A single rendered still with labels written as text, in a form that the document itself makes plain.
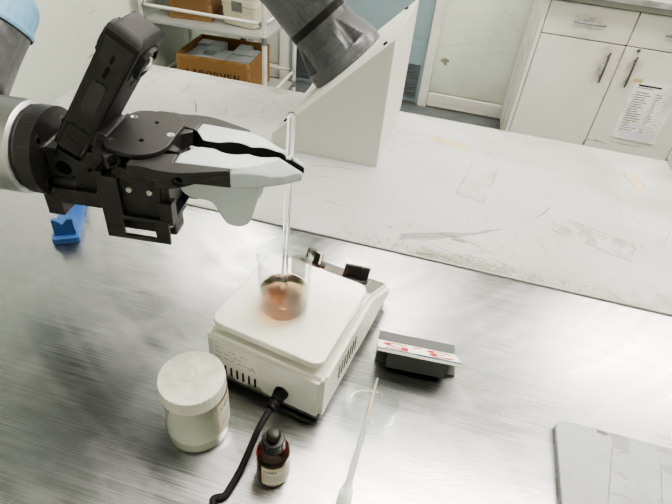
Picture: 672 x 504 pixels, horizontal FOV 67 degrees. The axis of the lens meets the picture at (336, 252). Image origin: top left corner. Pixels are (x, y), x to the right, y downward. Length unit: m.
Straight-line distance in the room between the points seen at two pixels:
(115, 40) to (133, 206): 0.12
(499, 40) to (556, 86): 0.65
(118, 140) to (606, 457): 0.52
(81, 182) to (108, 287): 0.25
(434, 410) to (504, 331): 0.16
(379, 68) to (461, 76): 2.65
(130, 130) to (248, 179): 0.10
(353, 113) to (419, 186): 0.17
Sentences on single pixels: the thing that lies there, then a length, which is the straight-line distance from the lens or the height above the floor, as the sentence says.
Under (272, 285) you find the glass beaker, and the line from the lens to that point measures 0.46.
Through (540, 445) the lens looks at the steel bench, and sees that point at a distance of 0.59.
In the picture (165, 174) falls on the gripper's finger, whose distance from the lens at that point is 0.38.
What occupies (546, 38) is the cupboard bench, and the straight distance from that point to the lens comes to 2.84.
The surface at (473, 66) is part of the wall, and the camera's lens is 3.47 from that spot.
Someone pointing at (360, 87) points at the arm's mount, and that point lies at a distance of 0.87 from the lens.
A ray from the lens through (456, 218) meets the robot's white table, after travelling 0.83.
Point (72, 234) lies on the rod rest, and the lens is 0.77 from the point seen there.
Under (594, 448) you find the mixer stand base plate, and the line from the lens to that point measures 0.60.
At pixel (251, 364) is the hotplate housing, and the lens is 0.51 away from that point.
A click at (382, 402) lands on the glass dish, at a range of 0.56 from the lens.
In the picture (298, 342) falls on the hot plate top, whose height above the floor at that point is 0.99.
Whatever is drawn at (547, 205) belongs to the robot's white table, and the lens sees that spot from 0.93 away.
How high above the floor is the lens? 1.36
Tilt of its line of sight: 40 degrees down
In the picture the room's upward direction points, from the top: 6 degrees clockwise
